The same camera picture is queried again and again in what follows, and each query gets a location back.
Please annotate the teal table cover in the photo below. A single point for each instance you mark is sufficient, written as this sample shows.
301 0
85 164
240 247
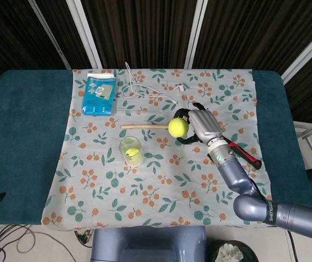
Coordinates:
25 142

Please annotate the clear plastic cup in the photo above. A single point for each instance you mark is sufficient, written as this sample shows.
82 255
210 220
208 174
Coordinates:
131 152

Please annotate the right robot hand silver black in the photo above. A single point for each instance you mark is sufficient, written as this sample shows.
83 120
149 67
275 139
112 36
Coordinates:
206 124

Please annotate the floral patterned tablecloth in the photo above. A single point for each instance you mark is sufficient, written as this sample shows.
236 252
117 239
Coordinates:
134 191

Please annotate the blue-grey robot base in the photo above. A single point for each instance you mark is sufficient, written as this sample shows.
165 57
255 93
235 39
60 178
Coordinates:
149 244

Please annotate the red black claw hammer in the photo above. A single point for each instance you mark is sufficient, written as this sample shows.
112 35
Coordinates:
247 155

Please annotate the long clear plastic ruler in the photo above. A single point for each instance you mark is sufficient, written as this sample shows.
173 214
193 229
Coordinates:
185 98

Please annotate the thin wooden stick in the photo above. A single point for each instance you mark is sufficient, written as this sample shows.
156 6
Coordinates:
142 126

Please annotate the black bin with white paper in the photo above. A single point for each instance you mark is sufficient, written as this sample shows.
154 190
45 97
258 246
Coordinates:
231 251

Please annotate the blue product box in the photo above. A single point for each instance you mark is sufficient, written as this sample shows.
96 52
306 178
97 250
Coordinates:
98 94

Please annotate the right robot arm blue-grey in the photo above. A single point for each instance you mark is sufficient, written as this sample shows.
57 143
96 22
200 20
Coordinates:
237 180

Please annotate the white partition post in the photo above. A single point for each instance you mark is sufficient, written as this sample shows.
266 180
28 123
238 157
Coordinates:
84 34
306 52
195 34
51 35

